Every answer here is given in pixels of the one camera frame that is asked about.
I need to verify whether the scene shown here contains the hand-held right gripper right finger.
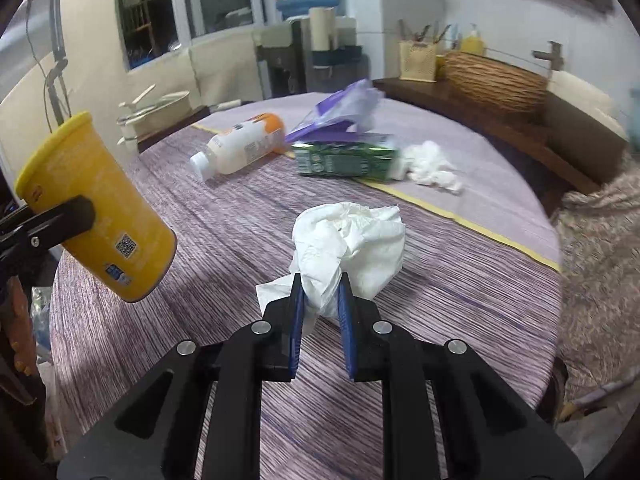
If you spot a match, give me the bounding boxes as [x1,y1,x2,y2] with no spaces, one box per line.
[337,272,586,480]

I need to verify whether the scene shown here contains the bundle of chopsticks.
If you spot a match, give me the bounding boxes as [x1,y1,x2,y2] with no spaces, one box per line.
[397,19,453,45]

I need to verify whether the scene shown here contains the grey water dispenser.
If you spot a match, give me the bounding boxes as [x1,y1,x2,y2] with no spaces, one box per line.
[255,20,311,98]

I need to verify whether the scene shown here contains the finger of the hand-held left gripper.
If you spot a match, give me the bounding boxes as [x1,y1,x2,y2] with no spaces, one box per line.
[0,196,97,281]

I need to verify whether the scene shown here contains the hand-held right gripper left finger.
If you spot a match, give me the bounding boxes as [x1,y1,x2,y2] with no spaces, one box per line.
[57,272,306,480]

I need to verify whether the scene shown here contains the yellow soap dispenser bottle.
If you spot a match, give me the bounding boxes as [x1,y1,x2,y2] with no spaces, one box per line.
[459,24,487,57]

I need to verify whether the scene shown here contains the black cable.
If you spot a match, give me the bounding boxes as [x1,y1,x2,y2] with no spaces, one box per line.
[22,5,56,126]

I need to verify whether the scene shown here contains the beige utensil holder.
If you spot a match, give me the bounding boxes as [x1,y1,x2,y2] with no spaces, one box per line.
[398,41,439,82]

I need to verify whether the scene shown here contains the yellow plastic cup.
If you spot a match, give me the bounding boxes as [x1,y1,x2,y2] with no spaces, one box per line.
[14,111,178,303]

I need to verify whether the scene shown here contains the wicker basket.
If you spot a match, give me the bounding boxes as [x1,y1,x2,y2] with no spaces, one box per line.
[442,50,548,113]

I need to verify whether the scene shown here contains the black phone stand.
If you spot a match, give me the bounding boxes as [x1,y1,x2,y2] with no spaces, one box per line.
[25,0,71,126]

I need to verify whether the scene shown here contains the green drink carton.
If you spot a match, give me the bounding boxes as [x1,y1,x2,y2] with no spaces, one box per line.
[291,132,408,181]

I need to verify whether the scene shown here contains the dark cup holder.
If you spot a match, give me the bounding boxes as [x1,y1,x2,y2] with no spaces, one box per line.
[311,45,363,68]

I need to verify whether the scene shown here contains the purple striped tablecloth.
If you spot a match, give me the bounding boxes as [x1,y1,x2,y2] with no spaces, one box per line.
[50,91,563,480]

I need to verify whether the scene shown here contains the cream cooking pot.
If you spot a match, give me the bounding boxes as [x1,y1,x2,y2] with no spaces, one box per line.
[116,84,193,148]

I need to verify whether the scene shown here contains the purple plastic bag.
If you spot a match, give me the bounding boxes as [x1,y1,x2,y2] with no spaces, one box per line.
[285,79,386,143]

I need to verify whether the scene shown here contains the person's left hand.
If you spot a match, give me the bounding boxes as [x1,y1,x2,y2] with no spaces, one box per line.
[2,276,42,378]

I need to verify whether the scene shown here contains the dark wooden counter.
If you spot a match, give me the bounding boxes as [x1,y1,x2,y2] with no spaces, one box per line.
[372,77,601,196]

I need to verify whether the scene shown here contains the paisley cloth cover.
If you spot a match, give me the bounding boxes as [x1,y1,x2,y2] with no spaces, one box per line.
[550,150,640,411]

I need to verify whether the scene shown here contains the white tissue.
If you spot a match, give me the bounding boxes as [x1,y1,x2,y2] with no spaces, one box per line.
[402,140,463,193]
[255,201,407,333]

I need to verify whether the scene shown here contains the beige paper cup stack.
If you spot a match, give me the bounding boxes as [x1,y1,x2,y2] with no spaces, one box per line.
[308,6,337,53]

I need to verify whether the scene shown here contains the dark wooden board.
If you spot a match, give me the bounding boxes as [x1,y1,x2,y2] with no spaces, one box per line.
[137,102,256,153]

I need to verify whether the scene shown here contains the white plastic bottle orange label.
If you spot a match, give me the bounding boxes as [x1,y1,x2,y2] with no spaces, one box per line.
[190,113,286,181]

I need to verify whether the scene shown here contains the bronze faucet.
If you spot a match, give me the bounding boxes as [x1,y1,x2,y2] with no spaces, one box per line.
[531,41,565,73]

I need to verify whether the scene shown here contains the sliding window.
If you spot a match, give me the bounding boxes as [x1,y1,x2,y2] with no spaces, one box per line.
[115,0,268,71]

